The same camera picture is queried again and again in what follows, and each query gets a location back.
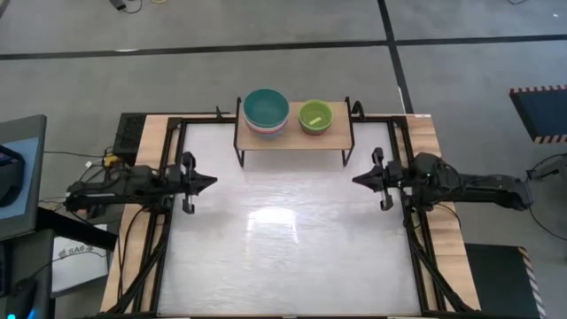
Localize large teal bowl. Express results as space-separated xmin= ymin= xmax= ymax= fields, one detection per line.
xmin=243 ymin=88 xmax=291 ymax=130

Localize large coral red bowl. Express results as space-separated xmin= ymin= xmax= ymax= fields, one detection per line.
xmin=247 ymin=122 xmax=286 ymax=136

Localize black perforated box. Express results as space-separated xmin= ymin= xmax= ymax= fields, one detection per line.
xmin=113 ymin=113 xmax=148 ymax=155

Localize black computer mouse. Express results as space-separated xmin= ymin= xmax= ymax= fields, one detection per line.
xmin=4 ymin=276 xmax=40 ymax=319

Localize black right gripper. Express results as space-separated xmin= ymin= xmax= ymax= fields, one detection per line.
xmin=352 ymin=148 xmax=407 ymax=212

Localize grey metal stand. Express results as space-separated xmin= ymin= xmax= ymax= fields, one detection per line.
xmin=525 ymin=154 xmax=567 ymax=183

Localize white labelled box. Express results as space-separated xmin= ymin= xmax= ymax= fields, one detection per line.
xmin=51 ymin=223 xmax=111 ymax=298

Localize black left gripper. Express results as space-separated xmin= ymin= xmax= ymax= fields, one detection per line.
xmin=170 ymin=152 xmax=219 ymax=214

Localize black beam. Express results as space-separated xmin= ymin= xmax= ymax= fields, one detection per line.
xmin=37 ymin=206 xmax=119 ymax=252

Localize dark hazard-striped mat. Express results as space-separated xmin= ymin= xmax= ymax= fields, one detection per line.
xmin=509 ymin=84 xmax=567 ymax=145

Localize wooden shelf with black frame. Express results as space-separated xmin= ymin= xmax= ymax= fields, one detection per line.
xmin=233 ymin=96 xmax=355 ymax=168

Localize black hazard-striped platform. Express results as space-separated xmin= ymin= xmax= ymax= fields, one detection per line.
xmin=463 ymin=242 xmax=548 ymax=319

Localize tangled power cables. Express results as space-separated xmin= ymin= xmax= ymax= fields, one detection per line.
xmin=39 ymin=148 xmax=134 ymax=216

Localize black power adapter with cable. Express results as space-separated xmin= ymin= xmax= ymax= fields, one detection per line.
xmin=108 ymin=0 xmax=143 ymax=14

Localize small green translucent bowl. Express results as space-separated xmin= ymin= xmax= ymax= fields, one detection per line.
xmin=298 ymin=98 xmax=334 ymax=136

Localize grey side table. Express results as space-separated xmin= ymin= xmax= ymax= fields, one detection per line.
xmin=0 ymin=113 xmax=48 ymax=243

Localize black headset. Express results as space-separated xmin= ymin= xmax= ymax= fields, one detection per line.
xmin=0 ymin=145 xmax=26 ymax=208

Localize black aluminium table frame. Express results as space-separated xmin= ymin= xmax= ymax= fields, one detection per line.
xmin=99 ymin=110 xmax=482 ymax=319

